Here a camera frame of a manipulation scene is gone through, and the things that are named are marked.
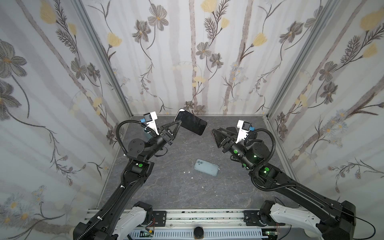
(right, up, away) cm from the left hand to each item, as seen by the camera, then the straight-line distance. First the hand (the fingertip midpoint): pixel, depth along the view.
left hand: (179, 119), depth 58 cm
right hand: (+15, -4, 0) cm, 16 cm away
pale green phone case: (+15, -28, +35) cm, 48 cm away
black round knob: (+8, -48, +4) cm, 48 cm away
